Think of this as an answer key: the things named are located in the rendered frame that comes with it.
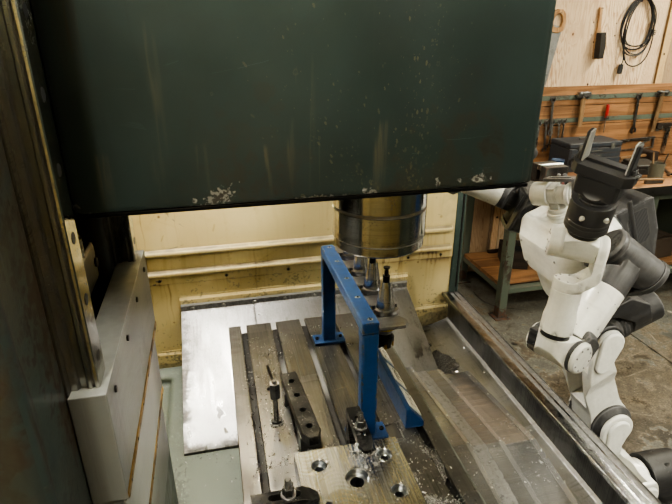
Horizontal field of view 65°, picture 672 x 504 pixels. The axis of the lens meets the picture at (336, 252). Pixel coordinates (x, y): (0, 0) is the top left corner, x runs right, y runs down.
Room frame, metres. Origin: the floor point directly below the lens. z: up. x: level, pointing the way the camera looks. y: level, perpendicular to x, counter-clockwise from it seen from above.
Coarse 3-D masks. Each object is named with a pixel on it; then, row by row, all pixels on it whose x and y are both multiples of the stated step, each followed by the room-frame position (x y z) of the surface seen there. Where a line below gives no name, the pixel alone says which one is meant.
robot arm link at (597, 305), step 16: (592, 288) 1.12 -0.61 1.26; (608, 288) 1.11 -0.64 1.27; (592, 304) 1.09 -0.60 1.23; (608, 304) 1.09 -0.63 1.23; (592, 320) 1.07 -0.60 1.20; (608, 320) 1.09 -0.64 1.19; (576, 336) 1.07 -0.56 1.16; (592, 336) 1.05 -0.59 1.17; (576, 352) 1.00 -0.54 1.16; (592, 352) 1.05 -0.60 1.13; (576, 368) 1.00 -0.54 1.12
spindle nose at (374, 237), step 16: (336, 208) 0.83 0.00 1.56; (352, 208) 0.80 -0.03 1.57; (368, 208) 0.79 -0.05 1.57; (384, 208) 0.78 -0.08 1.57; (400, 208) 0.79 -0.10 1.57; (416, 208) 0.80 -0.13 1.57; (336, 224) 0.83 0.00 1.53; (352, 224) 0.80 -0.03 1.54; (368, 224) 0.79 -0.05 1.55; (384, 224) 0.78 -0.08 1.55; (400, 224) 0.79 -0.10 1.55; (416, 224) 0.81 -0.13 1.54; (336, 240) 0.83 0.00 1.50; (352, 240) 0.80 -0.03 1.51; (368, 240) 0.79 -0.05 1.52; (384, 240) 0.78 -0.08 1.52; (400, 240) 0.79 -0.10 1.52; (416, 240) 0.81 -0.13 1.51; (368, 256) 0.79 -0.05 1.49; (384, 256) 0.78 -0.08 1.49; (400, 256) 0.79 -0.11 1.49
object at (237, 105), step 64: (64, 0) 0.65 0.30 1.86; (128, 0) 0.66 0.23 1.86; (192, 0) 0.68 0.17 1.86; (256, 0) 0.70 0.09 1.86; (320, 0) 0.71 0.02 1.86; (384, 0) 0.73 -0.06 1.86; (448, 0) 0.75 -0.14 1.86; (512, 0) 0.77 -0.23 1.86; (64, 64) 0.65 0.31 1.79; (128, 64) 0.66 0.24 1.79; (192, 64) 0.68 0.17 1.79; (256, 64) 0.69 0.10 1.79; (320, 64) 0.71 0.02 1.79; (384, 64) 0.73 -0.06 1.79; (448, 64) 0.75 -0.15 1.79; (512, 64) 0.77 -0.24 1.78; (64, 128) 0.64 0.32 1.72; (128, 128) 0.66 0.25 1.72; (192, 128) 0.68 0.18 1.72; (256, 128) 0.69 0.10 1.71; (320, 128) 0.71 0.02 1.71; (384, 128) 0.73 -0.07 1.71; (448, 128) 0.75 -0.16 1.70; (512, 128) 0.78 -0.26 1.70; (128, 192) 0.66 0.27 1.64; (192, 192) 0.67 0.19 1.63; (256, 192) 0.69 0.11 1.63; (320, 192) 0.71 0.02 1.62; (384, 192) 0.74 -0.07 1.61
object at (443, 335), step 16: (448, 320) 1.95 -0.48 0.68; (432, 336) 1.87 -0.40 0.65; (448, 336) 1.85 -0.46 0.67; (448, 352) 1.76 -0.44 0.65; (464, 352) 1.73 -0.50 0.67; (464, 368) 1.65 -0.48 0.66; (480, 368) 1.62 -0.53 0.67; (496, 384) 1.53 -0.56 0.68; (512, 400) 1.44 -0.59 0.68; (528, 416) 1.35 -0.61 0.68; (544, 448) 1.23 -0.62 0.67; (560, 464) 1.16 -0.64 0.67; (576, 480) 1.10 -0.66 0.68; (576, 496) 1.05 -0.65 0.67; (592, 496) 1.04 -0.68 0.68
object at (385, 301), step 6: (384, 282) 1.09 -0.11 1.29; (390, 282) 1.09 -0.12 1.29; (384, 288) 1.09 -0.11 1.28; (390, 288) 1.09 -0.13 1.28; (378, 294) 1.10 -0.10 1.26; (384, 294) 1.08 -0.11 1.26; (390, 294) 1.09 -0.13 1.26; (378, 300) 1.09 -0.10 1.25; (384, 300) 1.08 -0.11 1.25; (390, 300) 1.08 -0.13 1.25; (378, 306) 1.09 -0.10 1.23; (384, 306) 1.08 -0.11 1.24; (390, 306) 1.08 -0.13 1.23
